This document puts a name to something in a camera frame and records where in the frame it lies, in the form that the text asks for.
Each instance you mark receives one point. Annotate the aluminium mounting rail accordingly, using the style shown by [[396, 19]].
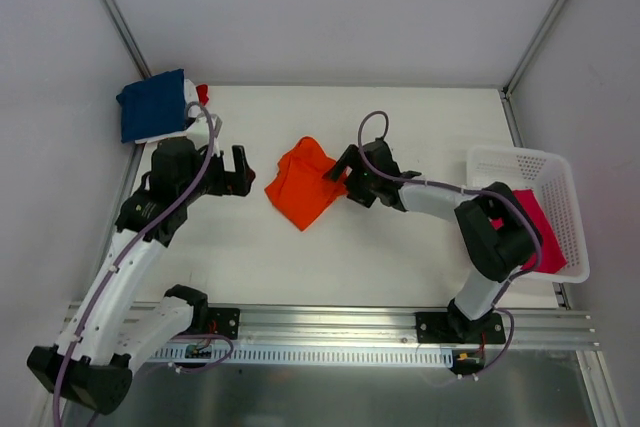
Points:
[[535, 329]]

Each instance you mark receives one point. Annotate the magenta t shirt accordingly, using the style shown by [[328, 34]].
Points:
[[542, 232]]

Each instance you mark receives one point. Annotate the folded blue t shirt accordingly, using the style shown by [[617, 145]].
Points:
[[153, 107]]

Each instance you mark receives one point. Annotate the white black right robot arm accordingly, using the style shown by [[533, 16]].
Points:
[[498, 234]]

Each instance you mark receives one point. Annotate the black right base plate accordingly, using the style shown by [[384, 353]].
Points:
[[439, 327]]

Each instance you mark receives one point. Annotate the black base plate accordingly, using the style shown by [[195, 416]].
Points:
[[216, 320], [439, 327]]

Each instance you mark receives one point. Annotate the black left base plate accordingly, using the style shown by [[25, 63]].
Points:
[[216, 320]]

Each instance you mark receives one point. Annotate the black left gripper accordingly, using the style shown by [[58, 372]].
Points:
[[228, 173]]

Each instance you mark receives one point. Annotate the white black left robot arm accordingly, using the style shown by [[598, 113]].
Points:
[[95, 358]]

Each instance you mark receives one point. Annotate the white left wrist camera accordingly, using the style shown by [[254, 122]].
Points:
[[204, 129]]

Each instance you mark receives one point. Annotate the white slotted cable duct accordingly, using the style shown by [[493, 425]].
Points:
[[306, 355]]

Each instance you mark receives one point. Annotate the white plastic basket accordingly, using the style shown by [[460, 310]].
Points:
[[548, 178]]

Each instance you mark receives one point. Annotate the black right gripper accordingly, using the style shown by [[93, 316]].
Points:
[[355, 173]]

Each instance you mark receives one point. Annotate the folded white t shirt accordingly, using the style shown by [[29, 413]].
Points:
[[193, 113]]

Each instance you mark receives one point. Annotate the folded red t shirt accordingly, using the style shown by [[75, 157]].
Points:
[[203, 93]]

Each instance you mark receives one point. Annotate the orange t shirt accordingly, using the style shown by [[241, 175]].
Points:
[[300, 191]]

